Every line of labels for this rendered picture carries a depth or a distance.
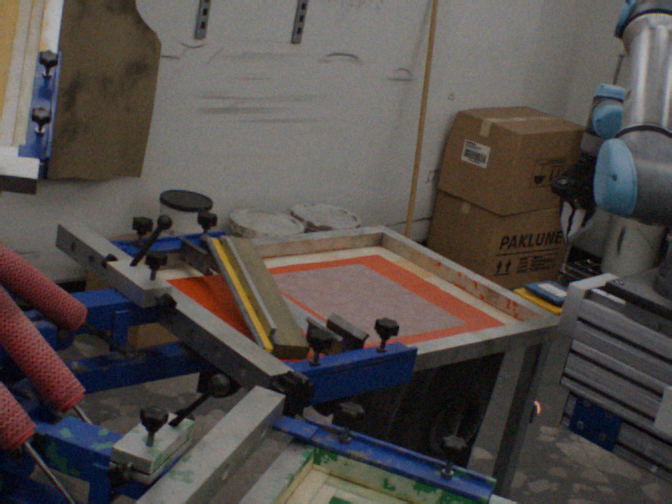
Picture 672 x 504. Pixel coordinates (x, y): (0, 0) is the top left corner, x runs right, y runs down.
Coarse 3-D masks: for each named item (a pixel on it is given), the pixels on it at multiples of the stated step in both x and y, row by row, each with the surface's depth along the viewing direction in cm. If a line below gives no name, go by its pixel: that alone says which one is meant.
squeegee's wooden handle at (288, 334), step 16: (240, 240) 229; (240, 256) 223; (256, 256) 226; (256, 272) 220; (256, 288) 215; (272, 288) 217; (272, 304) 212; (288, 320) 209; (272, 336) 203; (288, 336) 205; (304, 336) 207; (272, 352) 202; (288, 352) 203; (304, 352) 205
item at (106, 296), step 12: (84, 300) 190; (96, 300) 191; (108, 300) 192; (120, 300) 193; (96, 312) 190; (108, 312) 191; (132, 312) 195; (144, 312) 197; (156, 312) 199; (96, 324) 191; (108, 324) 192; (132, 324) 196
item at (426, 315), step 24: (312, 312) 227; (336, 312) 230; (360, 312) 232; (384, 312) 235; (408, 312) 237; (432, 312) 240; (456, 312) 243; (480, 312) 246; (408, 336) 225; (432, 336) 228; (288, 360) 204
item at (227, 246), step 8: (224, 240) 225; (224, 248) 225; (232, 248) 222; (232, 256) 221; (232, 264) 220; (240, 264) 218; (240, 272) 217; (240, 280) 216; (248, 280) 214; (248, 288) 213; (248, 296) 213; (256, 296) 210; (256, 304) 209; (256, 312) 209; (264, 312) 206; (264, 320) 206; (272, 320) 205; (264, 328) 205; (272, 328) 203
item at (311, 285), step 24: (312, 264) 254; (336, 264) 257; (360, 264) 260; (384, 264) 263; (192, 288) 227; (216, 288) 230; (288, 288) 237; (312, 288) 240; (336, 288) 242; (360, 288) 245; (384, 288) 248; (408, 288) 251; (432, 288) 254; (216, 312) 218; (240, 312) 220
